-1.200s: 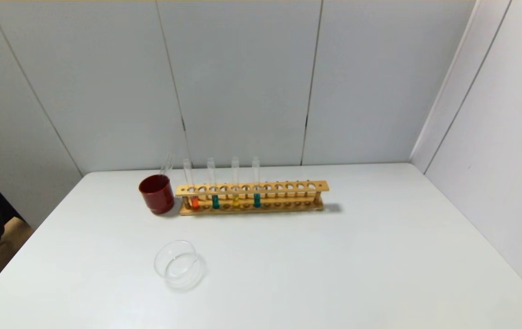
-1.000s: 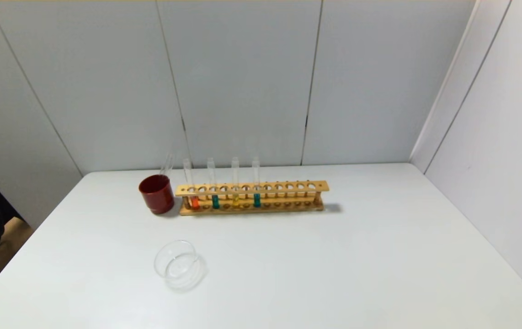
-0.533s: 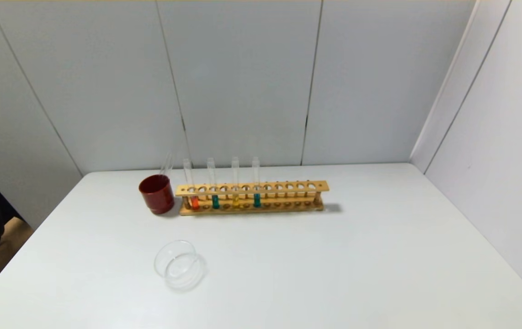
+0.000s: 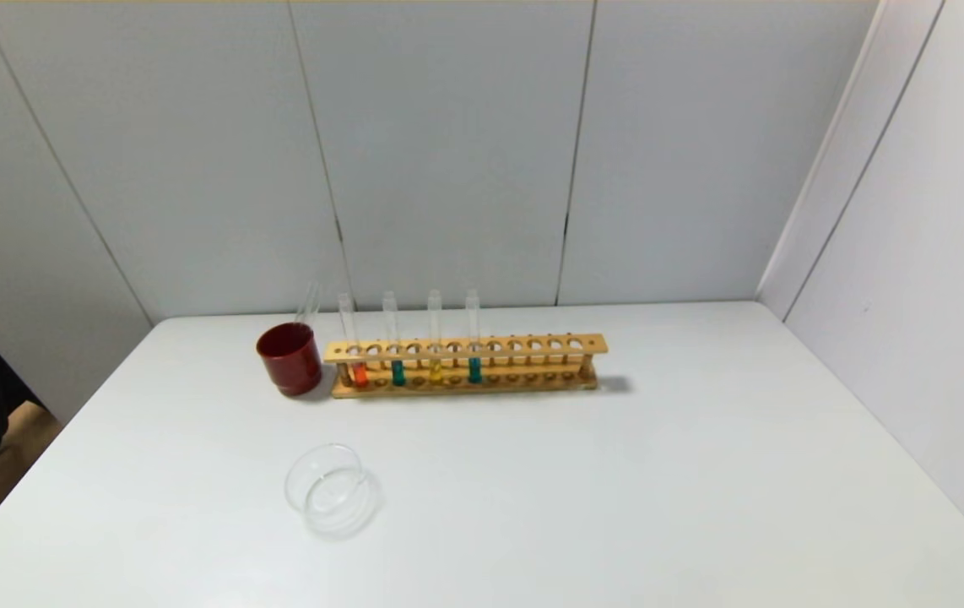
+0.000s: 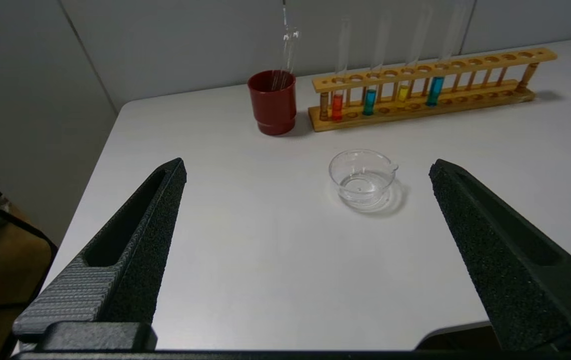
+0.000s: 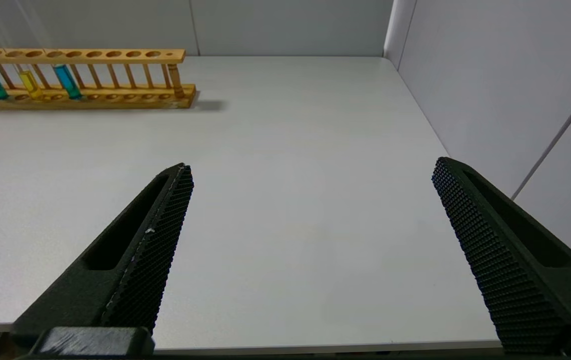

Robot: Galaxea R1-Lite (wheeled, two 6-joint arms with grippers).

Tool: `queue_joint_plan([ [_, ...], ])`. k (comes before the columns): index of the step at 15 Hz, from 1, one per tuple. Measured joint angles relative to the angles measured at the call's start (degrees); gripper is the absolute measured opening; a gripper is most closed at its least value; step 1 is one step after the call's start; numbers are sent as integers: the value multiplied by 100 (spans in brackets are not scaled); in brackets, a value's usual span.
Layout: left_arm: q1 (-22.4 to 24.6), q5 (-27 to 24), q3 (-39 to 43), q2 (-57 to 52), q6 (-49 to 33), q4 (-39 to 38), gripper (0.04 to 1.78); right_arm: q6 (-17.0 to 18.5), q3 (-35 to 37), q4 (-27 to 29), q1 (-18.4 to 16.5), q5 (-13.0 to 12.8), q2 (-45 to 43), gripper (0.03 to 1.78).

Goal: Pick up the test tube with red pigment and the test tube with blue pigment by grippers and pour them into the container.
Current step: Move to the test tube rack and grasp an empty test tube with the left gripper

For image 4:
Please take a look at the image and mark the test tube with blue pigment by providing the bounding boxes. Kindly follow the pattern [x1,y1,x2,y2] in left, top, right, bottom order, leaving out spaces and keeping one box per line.
[382,291,407,388]

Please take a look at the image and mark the test tube with red pigment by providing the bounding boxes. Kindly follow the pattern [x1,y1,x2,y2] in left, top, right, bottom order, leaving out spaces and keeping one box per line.
[338,292,369,388]

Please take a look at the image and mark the test tube with green pigment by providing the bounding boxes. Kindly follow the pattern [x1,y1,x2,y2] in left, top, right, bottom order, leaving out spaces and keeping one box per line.
[465,289,483,385]

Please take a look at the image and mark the test tube with yellow pigment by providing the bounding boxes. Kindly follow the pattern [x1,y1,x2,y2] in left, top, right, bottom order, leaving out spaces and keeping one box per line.
[427,289,444,386]

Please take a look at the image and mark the wooden test tube rack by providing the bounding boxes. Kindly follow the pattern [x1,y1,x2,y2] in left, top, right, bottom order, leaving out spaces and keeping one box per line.
[323,333,609,399]

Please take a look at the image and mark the empty glass test tube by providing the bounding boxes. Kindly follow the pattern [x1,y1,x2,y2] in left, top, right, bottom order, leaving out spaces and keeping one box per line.
[296,281,321,330]

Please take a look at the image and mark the dark red cup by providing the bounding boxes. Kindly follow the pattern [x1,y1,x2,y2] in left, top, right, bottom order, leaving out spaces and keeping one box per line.
[256,322,323,398]

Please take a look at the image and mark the clear glass dish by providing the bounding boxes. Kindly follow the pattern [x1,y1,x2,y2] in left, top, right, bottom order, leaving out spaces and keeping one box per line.
[284,443,383,540]

